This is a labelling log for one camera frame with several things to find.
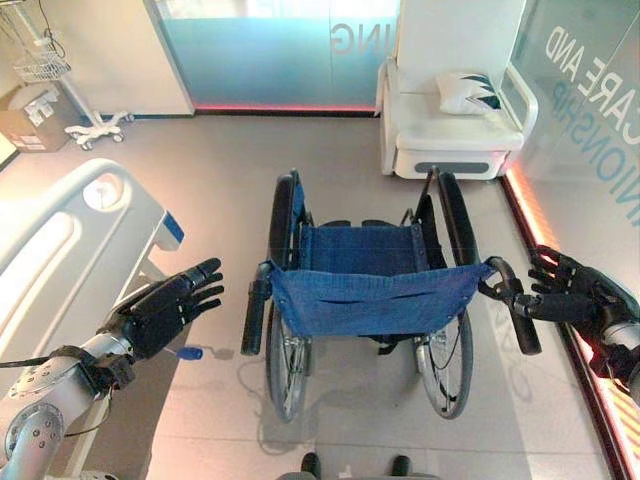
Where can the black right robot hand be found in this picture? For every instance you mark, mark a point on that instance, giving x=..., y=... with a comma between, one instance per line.
x=570, y=299

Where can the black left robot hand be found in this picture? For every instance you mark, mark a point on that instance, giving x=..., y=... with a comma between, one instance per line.
x=161, y=310

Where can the blue fabric wheelchair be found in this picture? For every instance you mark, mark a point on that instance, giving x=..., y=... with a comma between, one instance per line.
x=367, y=290

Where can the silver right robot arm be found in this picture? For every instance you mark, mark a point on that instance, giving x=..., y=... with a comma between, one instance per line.
x=622, y=350

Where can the white hospital bed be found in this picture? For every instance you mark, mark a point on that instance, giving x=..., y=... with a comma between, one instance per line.
x=65, y=260

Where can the white rolling IV stand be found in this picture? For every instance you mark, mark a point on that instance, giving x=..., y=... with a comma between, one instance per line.
x=95, y=120

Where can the dark left robot foot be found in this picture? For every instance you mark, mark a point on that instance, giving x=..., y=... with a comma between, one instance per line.
x=311, y=465

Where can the dark robot foot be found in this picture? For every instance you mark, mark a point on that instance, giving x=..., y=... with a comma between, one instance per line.
x=401, y=466
x=311, y=465

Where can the white armchair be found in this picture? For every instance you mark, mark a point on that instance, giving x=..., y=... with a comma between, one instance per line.
x=445, y=115

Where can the brown cardboard box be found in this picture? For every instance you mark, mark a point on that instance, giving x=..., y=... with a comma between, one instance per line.
x=32, y=120

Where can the white pillow with teal pattern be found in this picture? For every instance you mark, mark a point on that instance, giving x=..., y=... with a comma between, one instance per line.
x=467, y=92

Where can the dark right robot foot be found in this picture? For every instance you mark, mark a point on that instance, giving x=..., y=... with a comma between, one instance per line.
x=401, y=466

